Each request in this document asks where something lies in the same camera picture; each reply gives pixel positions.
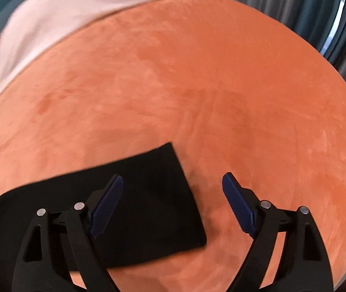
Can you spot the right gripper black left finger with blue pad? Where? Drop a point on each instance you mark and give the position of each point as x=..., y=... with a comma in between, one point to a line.
x=58, y=251

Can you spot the black pants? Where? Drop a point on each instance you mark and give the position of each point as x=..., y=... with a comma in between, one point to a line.
x=157, y=215

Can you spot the orange plush bed blanket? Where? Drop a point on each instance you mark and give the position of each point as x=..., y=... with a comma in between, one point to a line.
x=232, y=89

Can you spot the white pink pillow cover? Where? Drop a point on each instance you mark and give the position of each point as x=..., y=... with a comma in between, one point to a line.
x=36, y=25

